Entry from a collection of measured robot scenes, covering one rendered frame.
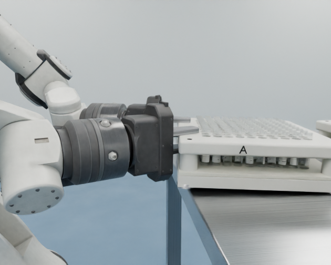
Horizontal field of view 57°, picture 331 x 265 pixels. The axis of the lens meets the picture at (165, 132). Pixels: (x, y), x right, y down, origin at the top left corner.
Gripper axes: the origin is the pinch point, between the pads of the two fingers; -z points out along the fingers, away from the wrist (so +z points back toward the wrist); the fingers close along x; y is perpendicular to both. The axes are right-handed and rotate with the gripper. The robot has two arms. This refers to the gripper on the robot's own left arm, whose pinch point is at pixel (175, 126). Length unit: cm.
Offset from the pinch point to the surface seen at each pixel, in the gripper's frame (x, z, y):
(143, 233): 97, 38, -126
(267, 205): 6.7, -15.3, 20.3
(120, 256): 97, 45, -98
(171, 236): 35.9, 3.4, -20.1
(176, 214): 29.0, 2.0, -20.5
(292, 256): 6.7, -15.8, 32.0
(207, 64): -21, 5, -339
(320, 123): -0.2, -30.3, -9.4
